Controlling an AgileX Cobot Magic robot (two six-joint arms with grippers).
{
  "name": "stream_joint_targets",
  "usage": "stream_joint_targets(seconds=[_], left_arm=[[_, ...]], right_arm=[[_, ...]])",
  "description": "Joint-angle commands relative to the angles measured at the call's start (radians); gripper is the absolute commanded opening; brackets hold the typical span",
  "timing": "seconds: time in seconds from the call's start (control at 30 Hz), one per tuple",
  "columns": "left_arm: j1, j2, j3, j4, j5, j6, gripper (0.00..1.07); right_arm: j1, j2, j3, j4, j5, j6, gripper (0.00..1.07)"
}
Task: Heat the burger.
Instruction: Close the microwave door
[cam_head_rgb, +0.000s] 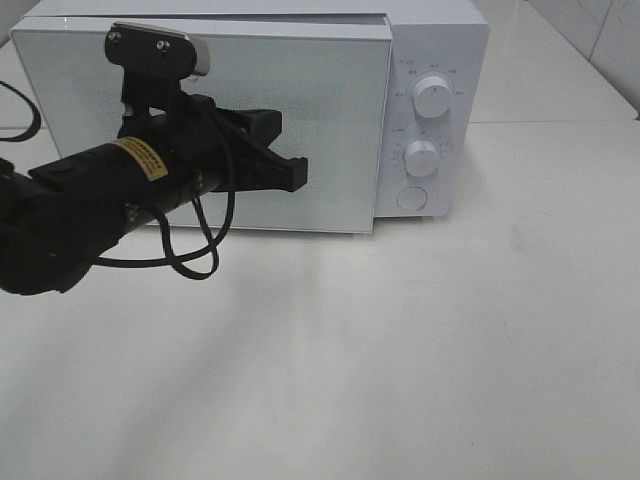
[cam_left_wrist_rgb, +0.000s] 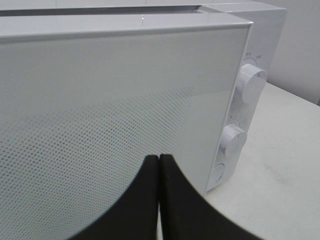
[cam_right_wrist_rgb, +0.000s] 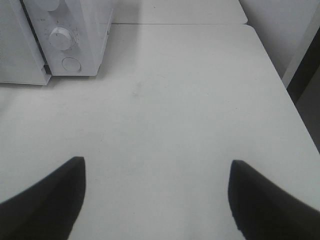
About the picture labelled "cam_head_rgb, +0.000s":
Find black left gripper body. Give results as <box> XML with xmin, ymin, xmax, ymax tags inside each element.
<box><xmin>27</xmin><ymin>95</ymin><xmax>260</xmax><ymax>235</ymax></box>

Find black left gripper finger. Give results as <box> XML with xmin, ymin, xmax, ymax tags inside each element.
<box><xmin>216</xmin><ymin>108</ymin><xmax>282</xmax><ymax>148</ymax></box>
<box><xmin>231</xmin><ymin>148</ymin><xmax>308</xmax><ymax>193</ymax></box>

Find white microwave door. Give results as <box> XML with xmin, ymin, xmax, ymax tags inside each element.
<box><xmin>11</xmin><ymin>15</ymin><xmax>391</xmax><ymax>233</ymax></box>

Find round white door button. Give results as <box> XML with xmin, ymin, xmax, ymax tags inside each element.
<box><xmin>397</xmin><ymin>187</ymin><xmax>428</xmax><ymax>211</ymax></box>

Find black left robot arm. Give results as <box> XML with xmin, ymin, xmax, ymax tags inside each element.
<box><xmin>1</xmin><ymin>95</ymin><xmax>308</xmax><ymax>295</ymax></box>

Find lower white timer knob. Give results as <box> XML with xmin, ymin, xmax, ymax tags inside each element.
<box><xmin>403</xmin><ymin>140</ymin><xmax>441</xmax><ymax>178</ymax></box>

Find white microwave oven body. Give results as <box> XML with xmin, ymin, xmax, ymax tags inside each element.
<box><xmin>11</xmin><ymin>1</ymin><xmax>490</xmax><ymax>222</ymax></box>

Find upper white power knob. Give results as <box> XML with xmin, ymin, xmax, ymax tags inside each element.
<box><xmin>411</xmin><ymin>72</ymin><xmax>452</xmax><ymax>119</ymax></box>

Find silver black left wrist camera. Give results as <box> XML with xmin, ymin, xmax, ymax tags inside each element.
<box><xmin>104</xmin><ymin>22</ymin><xmax>211</xmax><ymax>119</ymax></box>

